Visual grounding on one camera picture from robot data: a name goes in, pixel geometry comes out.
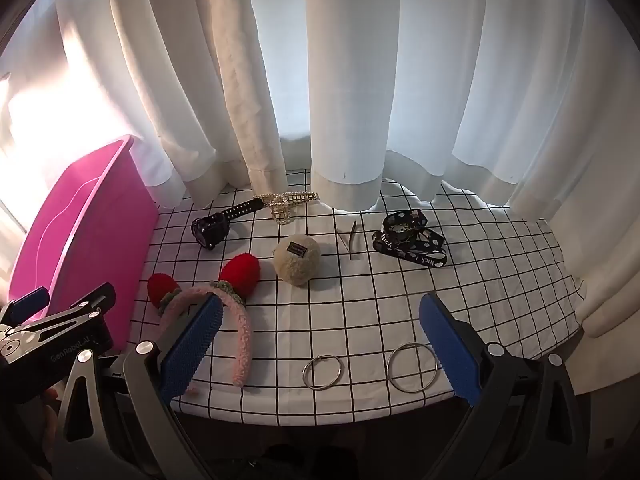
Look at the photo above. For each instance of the white curtain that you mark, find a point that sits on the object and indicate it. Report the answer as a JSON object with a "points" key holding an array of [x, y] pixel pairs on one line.
{"points": [[350, 85]]}

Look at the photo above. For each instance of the pink plastic storage box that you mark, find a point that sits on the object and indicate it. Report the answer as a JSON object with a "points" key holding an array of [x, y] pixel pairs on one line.
{"points": [[95, 230]]}

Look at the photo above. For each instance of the pink strawberry headband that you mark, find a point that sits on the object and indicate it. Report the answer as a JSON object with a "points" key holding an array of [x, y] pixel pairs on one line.
{"points": [[242, 272]]}

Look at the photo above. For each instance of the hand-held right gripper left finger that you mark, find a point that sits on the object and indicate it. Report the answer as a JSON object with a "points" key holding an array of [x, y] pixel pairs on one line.
{"points": [[192, 350]]}

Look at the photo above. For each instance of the white black checked tablecloth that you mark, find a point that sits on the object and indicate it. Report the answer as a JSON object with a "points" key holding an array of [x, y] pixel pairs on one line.
{"points": [[350, 320]]}

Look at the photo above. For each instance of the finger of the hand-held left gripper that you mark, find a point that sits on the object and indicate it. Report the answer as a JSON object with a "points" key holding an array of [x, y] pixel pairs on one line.
{"points": [[30, 304], [85, 302]]}

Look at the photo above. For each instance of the thin metal hair pin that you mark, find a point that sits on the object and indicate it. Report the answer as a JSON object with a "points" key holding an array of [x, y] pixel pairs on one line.
{"points": [[353, 240]]}

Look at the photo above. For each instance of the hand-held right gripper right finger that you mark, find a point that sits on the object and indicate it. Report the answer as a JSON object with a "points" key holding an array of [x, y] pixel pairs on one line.
{"points": [[447, 350]]}

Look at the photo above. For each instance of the pearl hair clip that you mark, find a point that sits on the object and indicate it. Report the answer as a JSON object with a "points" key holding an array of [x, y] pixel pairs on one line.
{"points": [[282, 207]]}

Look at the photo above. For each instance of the beige plush ball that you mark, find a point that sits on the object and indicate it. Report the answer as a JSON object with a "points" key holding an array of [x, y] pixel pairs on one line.
{"points": [[297, 260]]}

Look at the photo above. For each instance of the black digital wristwatch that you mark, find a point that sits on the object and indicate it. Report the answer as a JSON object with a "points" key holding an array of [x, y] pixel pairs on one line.
{"points": [[212, 227]]}

